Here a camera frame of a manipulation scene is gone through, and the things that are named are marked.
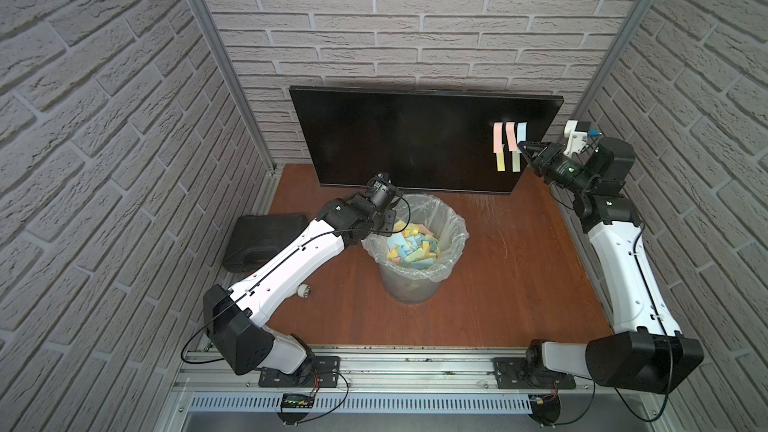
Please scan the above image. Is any green sticky note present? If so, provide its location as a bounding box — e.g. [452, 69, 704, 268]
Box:
[511, 151, 521, 173]

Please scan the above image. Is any blue sticky note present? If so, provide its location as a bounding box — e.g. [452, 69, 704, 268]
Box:
[516, 122, 527, 142]

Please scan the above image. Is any pink sticky note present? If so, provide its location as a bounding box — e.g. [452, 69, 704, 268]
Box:
[505, 122, 518, 152]
[493, 122, 504, 154]

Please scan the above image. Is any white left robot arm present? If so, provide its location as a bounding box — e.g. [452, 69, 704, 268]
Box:
[202, 187, 402, 376]

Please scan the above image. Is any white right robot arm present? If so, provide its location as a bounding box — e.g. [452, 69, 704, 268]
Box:
[518, 138, 704, 394]

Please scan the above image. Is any yellow sticky note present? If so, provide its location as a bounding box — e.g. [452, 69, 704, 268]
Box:
[495, 152, 506, 172]

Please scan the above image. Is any pile of discarded sticky notes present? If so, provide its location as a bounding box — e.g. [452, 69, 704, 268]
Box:
[386, 220, 441, 270]

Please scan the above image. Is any black flat monitor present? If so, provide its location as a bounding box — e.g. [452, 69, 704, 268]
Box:
[289, 86, 564, 194]

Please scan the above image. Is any black plastic case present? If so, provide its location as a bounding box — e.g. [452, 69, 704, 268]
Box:
[222, 214, 309, 273]

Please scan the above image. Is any small green circuit board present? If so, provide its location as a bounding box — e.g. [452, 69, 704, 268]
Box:
[280, 393, 315, 411]

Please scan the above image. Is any white ventilation grille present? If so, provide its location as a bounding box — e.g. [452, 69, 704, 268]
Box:
[188, 392, 532, 415]

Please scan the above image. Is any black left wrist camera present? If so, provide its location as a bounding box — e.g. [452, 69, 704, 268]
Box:
[365, 172, 398, 211]

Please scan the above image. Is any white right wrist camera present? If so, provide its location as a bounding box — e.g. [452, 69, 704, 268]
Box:
[563, 120, 601, 157]

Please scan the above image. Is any aluminium right corner post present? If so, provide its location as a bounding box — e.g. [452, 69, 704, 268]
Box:
[570, 0, 657, 120]

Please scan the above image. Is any aluminium corner post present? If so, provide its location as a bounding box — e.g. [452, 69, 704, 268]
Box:
[187, 0, 277, 175]
[570, 0, 657, 120]

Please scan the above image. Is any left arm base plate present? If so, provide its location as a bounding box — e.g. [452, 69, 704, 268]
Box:
[258, 355, 341, 389]

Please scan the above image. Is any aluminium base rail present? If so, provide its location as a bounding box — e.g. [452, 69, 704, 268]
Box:
[173, 344, 661, 397]

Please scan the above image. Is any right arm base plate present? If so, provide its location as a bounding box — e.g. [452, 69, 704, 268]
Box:
[491, 357, 576, 390]

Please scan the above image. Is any aluminium left corner post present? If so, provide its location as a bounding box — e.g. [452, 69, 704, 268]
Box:
[187, 0, 277, 175]

